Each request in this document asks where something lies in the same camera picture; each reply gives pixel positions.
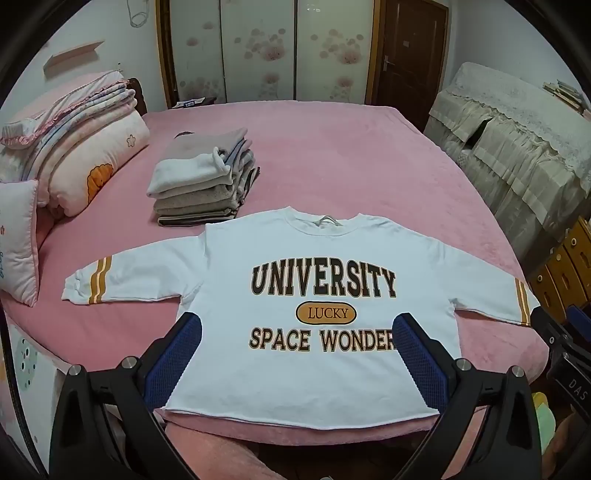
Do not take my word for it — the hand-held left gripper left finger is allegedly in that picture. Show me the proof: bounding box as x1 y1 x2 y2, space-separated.
48 311 204 480

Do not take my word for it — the yellow wooden drawer cabinet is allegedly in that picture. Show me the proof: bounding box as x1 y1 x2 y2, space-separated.
529 217 591 324

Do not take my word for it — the folded cartoon print quilt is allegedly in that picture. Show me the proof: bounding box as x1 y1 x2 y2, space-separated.
0 111 151 217

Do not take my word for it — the cloth-covered furniture with lace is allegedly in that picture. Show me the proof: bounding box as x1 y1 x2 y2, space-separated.
424 61 591 264

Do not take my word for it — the dark bedside table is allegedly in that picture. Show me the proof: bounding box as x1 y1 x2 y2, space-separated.
168 96 218 110

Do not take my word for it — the green yellow plastic stool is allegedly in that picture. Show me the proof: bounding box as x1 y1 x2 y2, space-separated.
531 391 557 450

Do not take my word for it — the brown wooden door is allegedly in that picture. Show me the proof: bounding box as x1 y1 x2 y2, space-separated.
369 0 450 132

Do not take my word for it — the floral sliding door wardrobe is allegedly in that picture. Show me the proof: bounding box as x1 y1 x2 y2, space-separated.
154 0 384 109

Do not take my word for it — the pile of books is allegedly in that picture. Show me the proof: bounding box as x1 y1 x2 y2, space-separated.
542 78 587 112

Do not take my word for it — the folded pink ruffled blanket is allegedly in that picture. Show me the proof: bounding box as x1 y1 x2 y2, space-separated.
0 70 139 153

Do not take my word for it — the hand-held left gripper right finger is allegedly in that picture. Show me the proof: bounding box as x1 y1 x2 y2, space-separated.
392 312 542 480

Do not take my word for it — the pink wall shelf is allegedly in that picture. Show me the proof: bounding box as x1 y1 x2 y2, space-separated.
43 41 105 75

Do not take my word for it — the stack of folded clothes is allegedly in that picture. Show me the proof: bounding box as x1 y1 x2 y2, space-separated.
147 128 262 228

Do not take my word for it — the white embroidered pillow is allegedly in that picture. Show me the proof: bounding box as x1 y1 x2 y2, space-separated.
0 179 41 308

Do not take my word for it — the white cartoon print bed sheet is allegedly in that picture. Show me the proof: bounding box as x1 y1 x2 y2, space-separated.
0 318 70 462

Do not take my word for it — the white printed sweatshirt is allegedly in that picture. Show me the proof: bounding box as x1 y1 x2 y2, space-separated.
62 208 541 428

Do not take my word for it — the dark wooden headboard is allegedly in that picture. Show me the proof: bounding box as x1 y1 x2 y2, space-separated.
127 78 148 116

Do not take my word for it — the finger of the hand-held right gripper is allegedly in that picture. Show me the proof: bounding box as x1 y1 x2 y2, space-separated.
530 305 575 358
566 304 591 337

